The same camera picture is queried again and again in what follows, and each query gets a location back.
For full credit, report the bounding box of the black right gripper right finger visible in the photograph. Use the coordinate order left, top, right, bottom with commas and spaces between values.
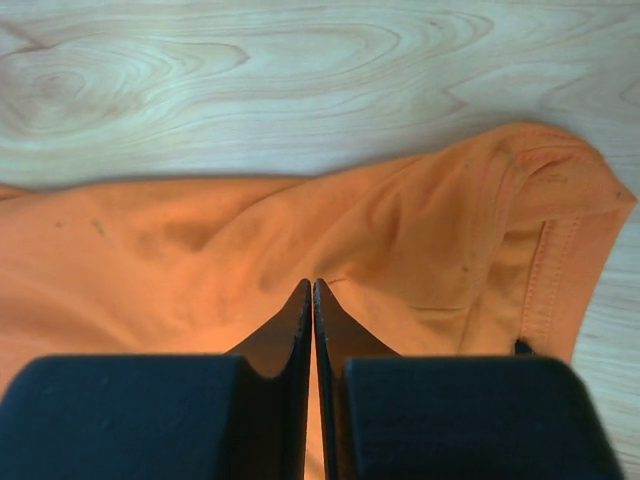
313, 280, 623, 479

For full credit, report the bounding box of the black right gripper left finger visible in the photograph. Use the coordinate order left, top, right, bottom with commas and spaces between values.
1, 281, 312, 479

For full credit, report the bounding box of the orange t shirt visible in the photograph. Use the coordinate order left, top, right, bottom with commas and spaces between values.
0, 122, 639, 480

